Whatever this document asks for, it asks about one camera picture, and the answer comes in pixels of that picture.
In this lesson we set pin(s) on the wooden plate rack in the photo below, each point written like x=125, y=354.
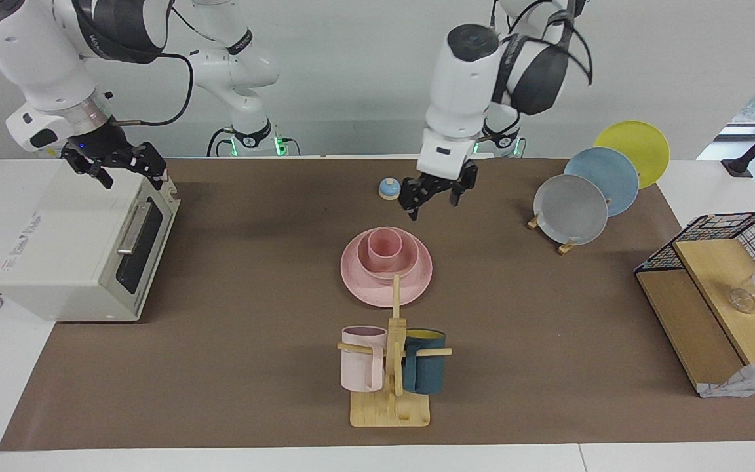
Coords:
x=566, y=247

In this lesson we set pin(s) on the blue call bell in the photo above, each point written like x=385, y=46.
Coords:
x=388, y=190

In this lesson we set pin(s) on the pink tumbler cup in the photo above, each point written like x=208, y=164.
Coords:
x=385, y=252

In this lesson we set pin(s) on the cream toaster oven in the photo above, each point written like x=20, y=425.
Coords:
x=69, y=236

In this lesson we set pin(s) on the pink speckled plate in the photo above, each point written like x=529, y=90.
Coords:
x=377, y=295

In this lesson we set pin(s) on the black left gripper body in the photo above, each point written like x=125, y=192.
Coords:
x=440, y=182

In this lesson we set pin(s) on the wooden mug tree stand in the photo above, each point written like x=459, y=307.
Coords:
x=390, y=410

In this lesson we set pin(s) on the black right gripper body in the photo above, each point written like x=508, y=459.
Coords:
x=105, y=151

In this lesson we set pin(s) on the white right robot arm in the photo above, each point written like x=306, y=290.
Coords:
x=23, y=52

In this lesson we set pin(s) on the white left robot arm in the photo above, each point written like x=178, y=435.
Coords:
x=463, y=85

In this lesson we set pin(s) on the dark teal mug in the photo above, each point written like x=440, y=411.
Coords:
x=425, y=370

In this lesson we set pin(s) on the small clear glass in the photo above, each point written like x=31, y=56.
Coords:
x=742, y=301

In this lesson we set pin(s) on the pink bowl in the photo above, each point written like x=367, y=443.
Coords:
x=410, y=262

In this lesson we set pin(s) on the light blue plate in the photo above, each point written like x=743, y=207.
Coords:
x=613, y=177

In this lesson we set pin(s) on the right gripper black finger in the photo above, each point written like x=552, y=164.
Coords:
x=154, y=167
x=99, y=176

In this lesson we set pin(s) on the brown table mat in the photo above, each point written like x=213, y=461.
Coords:
x=233, y=328

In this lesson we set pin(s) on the light pink mug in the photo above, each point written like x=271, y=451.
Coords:
x=359, y=370

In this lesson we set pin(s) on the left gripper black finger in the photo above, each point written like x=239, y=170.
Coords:
x=461, y=190
x=413, y=206

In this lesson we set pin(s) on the grey plate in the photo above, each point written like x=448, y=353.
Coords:
x=571, y=210

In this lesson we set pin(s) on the yellow plate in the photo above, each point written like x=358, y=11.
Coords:
x=643, y=147

